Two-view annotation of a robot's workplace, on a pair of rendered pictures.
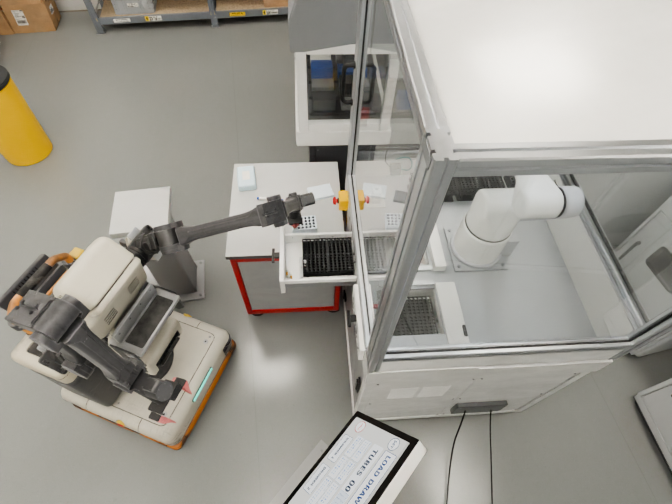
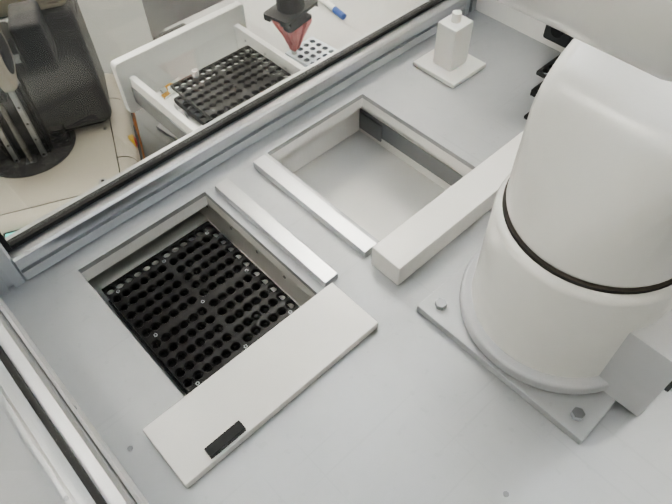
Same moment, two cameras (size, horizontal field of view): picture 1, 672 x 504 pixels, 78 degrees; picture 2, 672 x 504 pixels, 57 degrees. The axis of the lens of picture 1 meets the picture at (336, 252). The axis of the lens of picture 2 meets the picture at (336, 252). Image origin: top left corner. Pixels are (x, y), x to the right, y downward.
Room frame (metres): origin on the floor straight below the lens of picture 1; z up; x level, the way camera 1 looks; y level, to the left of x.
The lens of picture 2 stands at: (0.61, -0.77, 1.58)
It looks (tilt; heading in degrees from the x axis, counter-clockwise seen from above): 52 degrees down; 55
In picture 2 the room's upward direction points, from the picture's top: 2 degrees counter-clockwise
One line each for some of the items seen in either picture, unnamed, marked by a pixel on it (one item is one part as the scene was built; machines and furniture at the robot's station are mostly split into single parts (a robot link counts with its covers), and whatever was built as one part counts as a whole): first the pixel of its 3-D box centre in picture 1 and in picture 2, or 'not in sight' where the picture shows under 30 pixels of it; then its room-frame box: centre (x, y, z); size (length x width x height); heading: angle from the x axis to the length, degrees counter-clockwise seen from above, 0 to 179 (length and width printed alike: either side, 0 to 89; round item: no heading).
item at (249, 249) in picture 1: (290, 245); not in sight; (1.39, 0.27, 0.38); 0.62 x 0.58 x 0.76; 6
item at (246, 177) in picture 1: (246, 178); not in sight; (1.54, 0.50, 0.78); 0.15 x 0.10 x 0.04; 13
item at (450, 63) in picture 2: not in sight; (453, 40); (1.29, -0.17, 1.00); 0.09 x 0.08 x 0.10; 96
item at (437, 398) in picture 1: (434, 308); not in sight; (1.02, -0.55, 0.40); 1.03 x 0.95 x 0.80; 6
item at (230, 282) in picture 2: not in sight; (207, 314); (0.73, -0.31, 0.87); 0.22 x 0.18 x 0.06; 96
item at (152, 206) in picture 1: (163, 250); not in sight; (1.31, 1.01, 0.38); 0.30 x 0.30 x 0.76; 13
